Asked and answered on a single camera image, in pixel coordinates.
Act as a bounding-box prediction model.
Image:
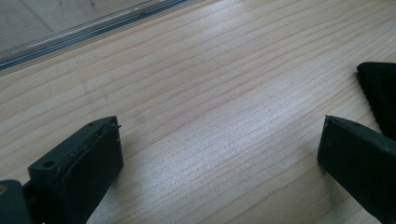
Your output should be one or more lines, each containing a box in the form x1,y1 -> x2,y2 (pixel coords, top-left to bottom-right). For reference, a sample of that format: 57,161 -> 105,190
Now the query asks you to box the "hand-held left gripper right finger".
317,115 -> 396,224

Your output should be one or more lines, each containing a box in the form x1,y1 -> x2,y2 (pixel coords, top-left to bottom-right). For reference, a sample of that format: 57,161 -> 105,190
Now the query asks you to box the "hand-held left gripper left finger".
22,116 -> 124,224

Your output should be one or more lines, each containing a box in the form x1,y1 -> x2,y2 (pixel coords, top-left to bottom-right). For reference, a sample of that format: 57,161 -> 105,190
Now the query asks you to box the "black cloth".
356,62 -> 396,141

